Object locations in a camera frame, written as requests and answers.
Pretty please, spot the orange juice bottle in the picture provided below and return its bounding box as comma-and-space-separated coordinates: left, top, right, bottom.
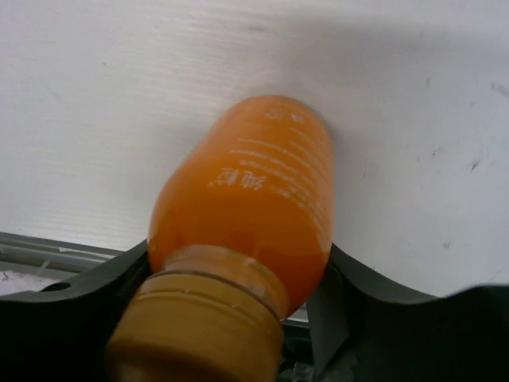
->
105, 95, 334, 381

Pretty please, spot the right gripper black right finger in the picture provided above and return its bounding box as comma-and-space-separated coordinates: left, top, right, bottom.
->
307, 247, 508, 381

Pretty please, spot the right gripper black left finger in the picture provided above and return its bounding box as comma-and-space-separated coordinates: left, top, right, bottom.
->
1, 241, 150, 381

